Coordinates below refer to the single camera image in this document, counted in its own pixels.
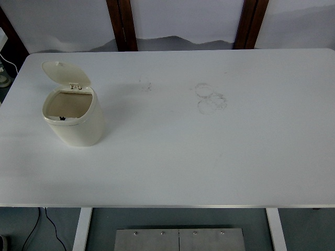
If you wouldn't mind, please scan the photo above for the grey metal plate with screws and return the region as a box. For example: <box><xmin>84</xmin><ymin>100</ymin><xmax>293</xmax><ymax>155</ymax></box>
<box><xmin>114</xmin><ymin>228</ymin><xmax>246</xmax><ymax>251</ymax></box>

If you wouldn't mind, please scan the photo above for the black floor cable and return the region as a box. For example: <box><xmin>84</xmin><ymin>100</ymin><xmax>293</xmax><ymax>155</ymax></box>
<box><xmin>44</xmin><ymin>207</ymin><xmax>66</xmax><ymax>251</ymax></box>

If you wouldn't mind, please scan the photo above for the dark wooden slanted post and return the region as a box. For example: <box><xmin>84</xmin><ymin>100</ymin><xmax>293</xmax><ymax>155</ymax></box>
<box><xmin>0</xmin><ymin>6</ymin><xmax>30</xmax><ymax>78</ymax></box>

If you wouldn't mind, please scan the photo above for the white table leg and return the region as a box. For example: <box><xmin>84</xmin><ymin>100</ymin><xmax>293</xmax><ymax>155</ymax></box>
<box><xmin>72</xmin><ymin>208</ymin><xmax>93</xmax><ymax>251</ymax></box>
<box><xmin>265</xmin><ymin>208</ymin><xmax>288</xmax><ymax>251</ymax></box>

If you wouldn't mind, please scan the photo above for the thin white cable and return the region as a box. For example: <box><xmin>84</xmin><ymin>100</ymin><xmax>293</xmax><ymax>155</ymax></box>
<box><xmin>0</xmin><ymin>53</ymin><xmax>19</xmax><ymax>74</ymax></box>

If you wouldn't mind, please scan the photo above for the brown wooden screen post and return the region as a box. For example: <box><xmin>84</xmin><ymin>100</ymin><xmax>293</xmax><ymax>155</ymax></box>
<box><xmin>106</xmin><ymin>0</ymin><xmax>139</xmax><ymax>52</ymax></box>
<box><xmin>233</xmin><ymin>0</ymin><xmax>270</xmax><ymax>50</ymax></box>

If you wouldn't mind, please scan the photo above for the grey floor cable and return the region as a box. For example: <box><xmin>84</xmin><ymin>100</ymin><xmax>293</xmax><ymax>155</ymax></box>
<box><xmin>21</xmin><ymin>207</ymin><xmax>41</xmax><ymax>251</ymax></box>

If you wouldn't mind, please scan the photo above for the landscape painted screen panel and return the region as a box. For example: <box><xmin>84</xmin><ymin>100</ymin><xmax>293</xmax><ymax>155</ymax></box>
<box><xmin>254</xmin><ymin>0</ymin><xmax>335</xmax><ymax>51</ymax></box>
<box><xmin>129</xmin><ymin>0</ymin><xmax>245</xmax><ymax>52</ymax></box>
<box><xmin>2</xmin><ymin>0</ymin><xmax>119</xmax><ymax>53</ymax></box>

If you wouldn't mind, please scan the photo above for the cream plastic trash bin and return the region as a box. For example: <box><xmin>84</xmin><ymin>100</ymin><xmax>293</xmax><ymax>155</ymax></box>
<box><xmin>41</xmin><ymin>60</ymin><xmax>105</xmax><ymax>147</ymax></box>

